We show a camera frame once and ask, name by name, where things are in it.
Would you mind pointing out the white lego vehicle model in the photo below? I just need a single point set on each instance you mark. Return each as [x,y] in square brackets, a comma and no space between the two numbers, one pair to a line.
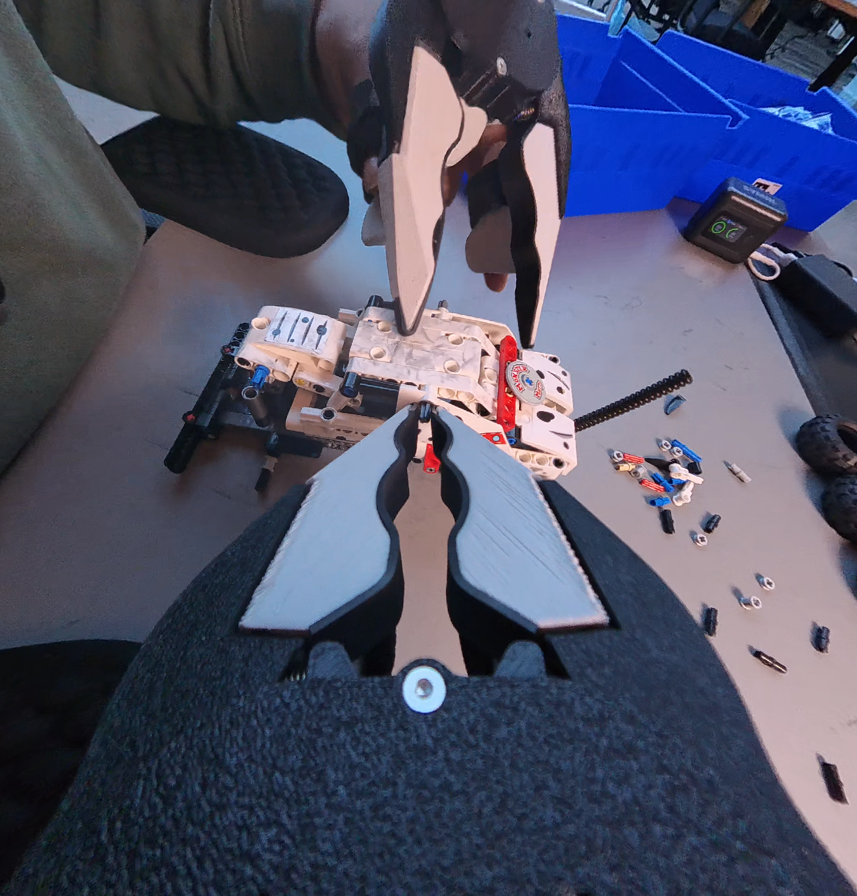
[429,357]

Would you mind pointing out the black lego pin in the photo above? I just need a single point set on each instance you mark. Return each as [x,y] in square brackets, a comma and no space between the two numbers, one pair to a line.
[710,620]

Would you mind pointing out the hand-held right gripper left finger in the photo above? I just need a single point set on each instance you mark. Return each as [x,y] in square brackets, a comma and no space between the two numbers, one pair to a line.
[324,560]

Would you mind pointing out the small pale lego pin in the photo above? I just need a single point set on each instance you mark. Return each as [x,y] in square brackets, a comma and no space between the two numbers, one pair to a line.
[737,472]

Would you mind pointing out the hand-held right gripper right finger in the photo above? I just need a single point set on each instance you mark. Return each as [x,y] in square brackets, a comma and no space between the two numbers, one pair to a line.
[527,553]

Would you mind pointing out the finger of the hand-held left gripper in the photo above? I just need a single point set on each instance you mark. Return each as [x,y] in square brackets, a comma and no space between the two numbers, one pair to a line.
[538,210]
[417,182]

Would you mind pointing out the black digital timer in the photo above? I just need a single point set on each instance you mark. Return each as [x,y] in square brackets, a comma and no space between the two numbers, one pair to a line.
[737,221]

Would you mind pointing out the person's left hand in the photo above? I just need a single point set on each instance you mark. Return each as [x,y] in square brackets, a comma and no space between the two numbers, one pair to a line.
[342,49]

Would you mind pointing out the cluster of small lego pieces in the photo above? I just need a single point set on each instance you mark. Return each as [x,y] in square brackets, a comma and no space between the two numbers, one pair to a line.
[667,476]

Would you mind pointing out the black and blue lego connector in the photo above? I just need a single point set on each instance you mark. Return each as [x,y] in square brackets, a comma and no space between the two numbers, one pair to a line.
[674,406]

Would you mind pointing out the small black lego piece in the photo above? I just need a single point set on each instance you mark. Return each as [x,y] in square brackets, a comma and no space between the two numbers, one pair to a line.
[821,637]

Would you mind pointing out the person's left forearm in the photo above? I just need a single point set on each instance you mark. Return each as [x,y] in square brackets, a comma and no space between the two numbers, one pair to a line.
[177,56]

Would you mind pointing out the small black lego connector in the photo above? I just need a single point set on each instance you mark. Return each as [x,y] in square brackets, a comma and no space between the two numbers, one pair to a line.
[833,779]

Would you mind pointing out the thin dark lego pin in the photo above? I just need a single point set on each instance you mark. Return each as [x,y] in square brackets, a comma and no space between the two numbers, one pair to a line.
[768,660]

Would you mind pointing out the person's green sweatshirt torso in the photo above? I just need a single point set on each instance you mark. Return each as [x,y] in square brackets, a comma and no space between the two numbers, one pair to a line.
[51,252]

